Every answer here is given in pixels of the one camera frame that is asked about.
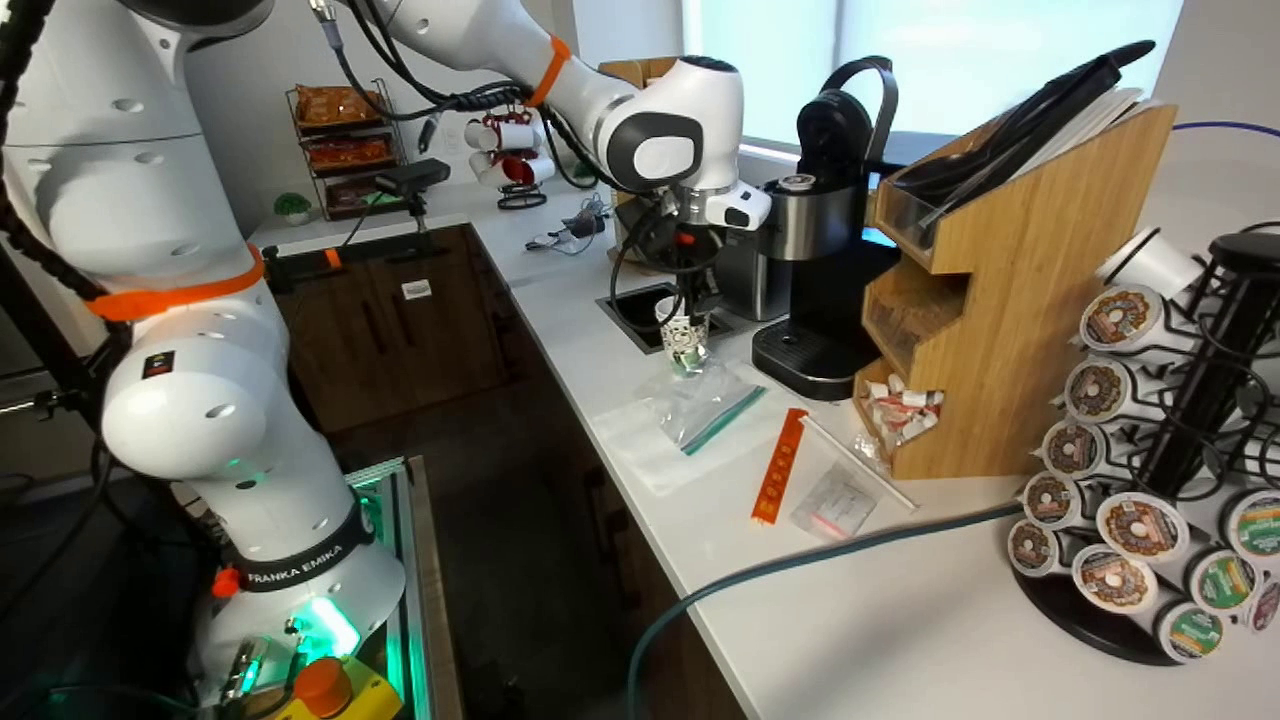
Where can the wooden condiment organizer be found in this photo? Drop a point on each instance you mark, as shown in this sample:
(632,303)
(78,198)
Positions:
(1025,306)

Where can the snack shelf rack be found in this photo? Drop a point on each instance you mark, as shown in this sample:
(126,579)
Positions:
(343,145)

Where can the robot pedestal with green light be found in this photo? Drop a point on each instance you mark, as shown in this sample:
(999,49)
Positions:
(401,587)

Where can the yellow orange emergency button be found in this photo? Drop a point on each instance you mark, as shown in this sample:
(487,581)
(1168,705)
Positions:
(335,689)

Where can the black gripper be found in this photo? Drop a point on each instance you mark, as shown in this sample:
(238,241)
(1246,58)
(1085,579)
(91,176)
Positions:
(686,255)

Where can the clear zip plastic bag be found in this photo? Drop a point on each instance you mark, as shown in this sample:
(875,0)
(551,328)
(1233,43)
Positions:
(714,419)

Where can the sugar packets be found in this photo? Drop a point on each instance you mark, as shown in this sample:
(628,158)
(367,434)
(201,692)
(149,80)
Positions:
(901,411)

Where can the brown wooden cabinet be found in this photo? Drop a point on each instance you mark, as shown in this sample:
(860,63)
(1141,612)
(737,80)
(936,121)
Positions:
(401,332)

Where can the black silver coffee machine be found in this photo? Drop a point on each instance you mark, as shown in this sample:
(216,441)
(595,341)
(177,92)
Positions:
(825,226)

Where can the green lid coffee pod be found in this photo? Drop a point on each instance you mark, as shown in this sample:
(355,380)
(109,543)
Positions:
(1223,581)
(1259,521)
(1191,628)

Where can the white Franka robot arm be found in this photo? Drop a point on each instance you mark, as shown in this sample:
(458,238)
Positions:
(201,402)

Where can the black recessed counter tray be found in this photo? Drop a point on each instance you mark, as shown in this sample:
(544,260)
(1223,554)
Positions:
(632,318)

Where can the black coffee pod carousel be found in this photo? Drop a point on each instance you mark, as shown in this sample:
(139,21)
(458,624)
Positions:
(1201,402)

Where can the brown lid coffee pod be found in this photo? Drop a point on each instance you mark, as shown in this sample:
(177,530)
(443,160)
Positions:
(1069,450)
(1099,388)
(1048,498)
(1028,546)
(1121,318)
(1113,581)
(1141,530)

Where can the red white packages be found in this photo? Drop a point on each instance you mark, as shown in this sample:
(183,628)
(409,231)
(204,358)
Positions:
(505,145)

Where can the patterned paper cup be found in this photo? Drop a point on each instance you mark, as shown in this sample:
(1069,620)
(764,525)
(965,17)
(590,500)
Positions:
(686,349)

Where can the black plastic cutlery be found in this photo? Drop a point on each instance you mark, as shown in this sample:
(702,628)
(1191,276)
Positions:
(1014,124)

